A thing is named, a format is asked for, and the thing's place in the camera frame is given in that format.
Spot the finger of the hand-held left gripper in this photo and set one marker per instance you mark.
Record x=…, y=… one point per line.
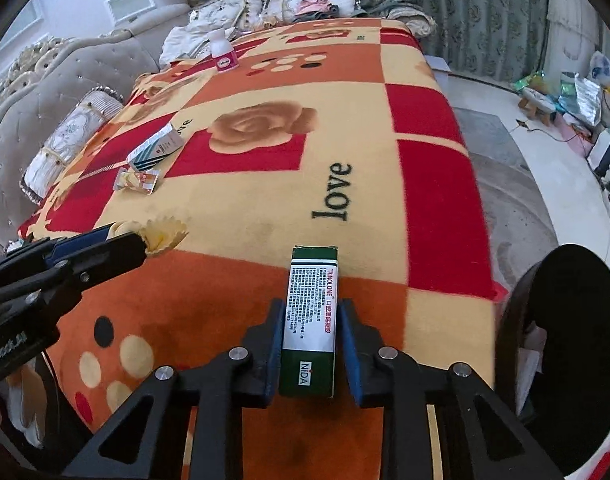
x=105, y=260
x=80, y=242

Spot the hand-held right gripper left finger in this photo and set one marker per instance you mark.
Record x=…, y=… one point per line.
x=274, y=350

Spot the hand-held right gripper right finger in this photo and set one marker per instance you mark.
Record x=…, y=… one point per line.
x=350, y=350

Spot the green and white box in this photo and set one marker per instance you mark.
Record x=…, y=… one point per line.
x=310, y=310

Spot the yellow cloth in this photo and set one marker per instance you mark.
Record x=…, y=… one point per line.
x=165, y=235

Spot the black round bin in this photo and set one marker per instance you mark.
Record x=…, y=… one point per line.
x=575, y=310

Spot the small yellow snack packet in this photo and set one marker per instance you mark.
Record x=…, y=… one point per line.
x=135, y=181

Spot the ribbed beige bolster cushion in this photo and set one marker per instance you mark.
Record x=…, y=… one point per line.
x=65, y=140

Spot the white box with blue stripes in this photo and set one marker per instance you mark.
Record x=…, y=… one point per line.
x=155, y=150

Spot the printed blanket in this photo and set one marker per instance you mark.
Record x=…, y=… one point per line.
x=265, y=200

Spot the grey round rug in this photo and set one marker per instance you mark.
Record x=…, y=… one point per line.
x=510, y=200

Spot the white crumpled cloth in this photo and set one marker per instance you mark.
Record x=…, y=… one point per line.
x=185, y=45

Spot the white bottle with pink label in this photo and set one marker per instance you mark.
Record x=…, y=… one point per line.
x=224, y=55

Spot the embroidered beige pillow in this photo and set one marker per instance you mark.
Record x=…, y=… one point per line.
x=230, y=7

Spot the small wooden stool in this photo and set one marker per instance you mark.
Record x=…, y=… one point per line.
x=537, y=102

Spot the beige pillow with trim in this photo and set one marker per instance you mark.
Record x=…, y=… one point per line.
x=285, y=5

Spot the pile of assorted packets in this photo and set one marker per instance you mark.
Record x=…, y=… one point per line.
x=605, y=150

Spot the pink cloth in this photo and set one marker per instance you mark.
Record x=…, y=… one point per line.
x=315, y=5

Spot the silver foil bag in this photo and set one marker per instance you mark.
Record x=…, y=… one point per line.
x=589, y=100

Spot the green patterned curtain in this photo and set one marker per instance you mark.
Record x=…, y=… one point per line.
x=435, y=10

